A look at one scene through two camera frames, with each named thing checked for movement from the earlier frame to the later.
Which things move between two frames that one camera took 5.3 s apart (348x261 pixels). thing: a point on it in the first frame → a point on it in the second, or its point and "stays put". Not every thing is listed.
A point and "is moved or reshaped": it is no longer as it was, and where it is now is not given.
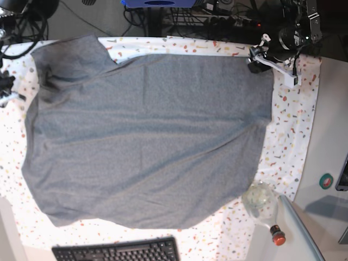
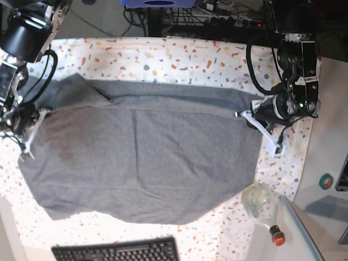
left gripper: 6,83 → 20,118
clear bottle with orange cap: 260,200 stays put
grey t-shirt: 159,141 is moved or reshaped
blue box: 157,4 stays put
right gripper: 278,54 → 277,110
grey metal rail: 302,227 stays put
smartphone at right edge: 342,184 stays put
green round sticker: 325,181 stays put
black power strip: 228,22 stays put
